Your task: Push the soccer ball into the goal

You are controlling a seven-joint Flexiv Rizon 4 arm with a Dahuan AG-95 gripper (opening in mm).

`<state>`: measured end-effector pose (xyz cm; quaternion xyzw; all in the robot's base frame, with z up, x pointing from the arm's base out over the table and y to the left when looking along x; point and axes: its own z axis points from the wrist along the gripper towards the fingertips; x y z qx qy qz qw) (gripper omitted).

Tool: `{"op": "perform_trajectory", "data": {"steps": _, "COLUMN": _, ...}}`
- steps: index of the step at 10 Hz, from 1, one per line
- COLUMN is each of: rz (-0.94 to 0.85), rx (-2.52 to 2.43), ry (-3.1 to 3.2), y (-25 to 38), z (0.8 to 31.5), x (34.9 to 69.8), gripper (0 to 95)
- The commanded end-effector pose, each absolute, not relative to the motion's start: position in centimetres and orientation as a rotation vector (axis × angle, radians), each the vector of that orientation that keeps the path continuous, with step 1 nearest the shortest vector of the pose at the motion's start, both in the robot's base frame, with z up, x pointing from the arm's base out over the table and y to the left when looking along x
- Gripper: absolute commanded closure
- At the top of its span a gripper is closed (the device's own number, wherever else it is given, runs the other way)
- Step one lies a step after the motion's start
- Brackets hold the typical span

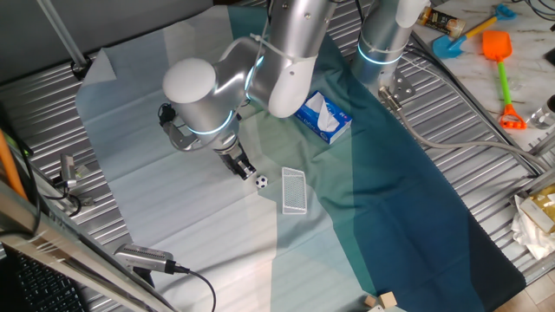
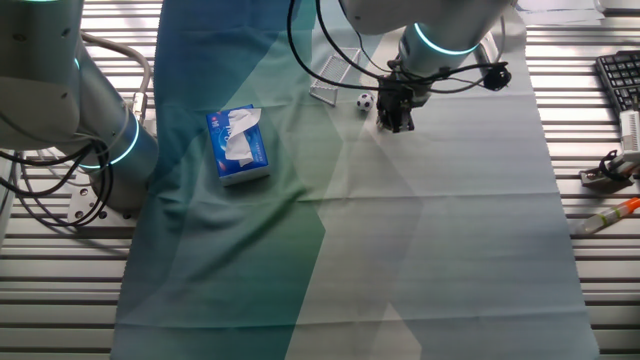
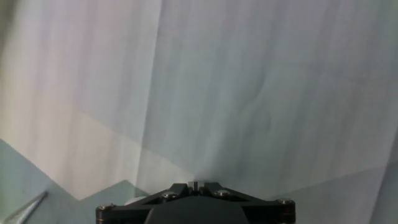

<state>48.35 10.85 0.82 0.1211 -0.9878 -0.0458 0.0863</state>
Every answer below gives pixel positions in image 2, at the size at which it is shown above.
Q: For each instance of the blue green patchwork cloth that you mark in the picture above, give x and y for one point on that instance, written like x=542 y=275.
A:
x=450 y=250

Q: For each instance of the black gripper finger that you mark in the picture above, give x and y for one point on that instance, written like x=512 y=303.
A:
x=402 y=121
x=385 y=119

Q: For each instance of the blue tissue box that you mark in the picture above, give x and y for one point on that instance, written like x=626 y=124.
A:
x=220 y=150

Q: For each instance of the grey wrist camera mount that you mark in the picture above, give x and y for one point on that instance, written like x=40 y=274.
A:
x=421 y=96

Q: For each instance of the black keyboard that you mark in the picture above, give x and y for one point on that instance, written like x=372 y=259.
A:
x=620 y=75

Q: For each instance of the silver depth camera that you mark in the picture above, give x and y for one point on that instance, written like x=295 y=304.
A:
x=617 y=5

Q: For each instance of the white mesh toy goal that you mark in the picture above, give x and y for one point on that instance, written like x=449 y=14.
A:
x=330 y=77

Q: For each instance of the white ribbed plastic block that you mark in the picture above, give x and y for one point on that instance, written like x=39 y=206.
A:
x=631 y=130

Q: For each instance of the small black white soccer ball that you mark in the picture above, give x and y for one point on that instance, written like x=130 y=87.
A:
x=365 y=102

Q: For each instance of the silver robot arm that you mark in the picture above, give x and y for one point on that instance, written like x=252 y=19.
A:
x=40 y=100

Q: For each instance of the clear tube with orange cap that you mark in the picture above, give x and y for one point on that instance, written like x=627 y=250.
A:
x=607 y=216

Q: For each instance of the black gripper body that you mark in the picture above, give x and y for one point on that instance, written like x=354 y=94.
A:
x=395 y=96

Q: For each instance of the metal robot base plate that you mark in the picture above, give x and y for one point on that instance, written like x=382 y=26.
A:
x=80 y=205

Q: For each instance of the small camera on bracket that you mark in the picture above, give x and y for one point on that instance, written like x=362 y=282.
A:
x=600 y=177

